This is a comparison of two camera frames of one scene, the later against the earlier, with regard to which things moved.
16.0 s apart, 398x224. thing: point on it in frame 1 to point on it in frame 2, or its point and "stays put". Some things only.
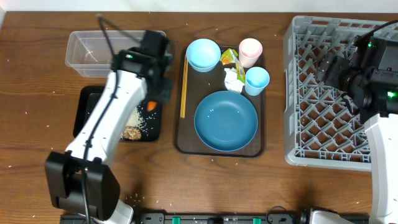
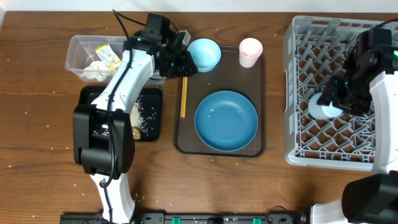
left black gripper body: x=165 y=90 to x=179 y=63
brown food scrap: x=132 y=132 stays put
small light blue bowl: x=203 y=55 stays put
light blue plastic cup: x=256 y=79 to x=321 y=111
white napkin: x=231 y=81 to x=96 y=70
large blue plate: x=226 y=121 stays put
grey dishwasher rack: x=321 y=128 stays put
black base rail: x=208 y=218 stays put
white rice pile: x=135 y=119 stays put
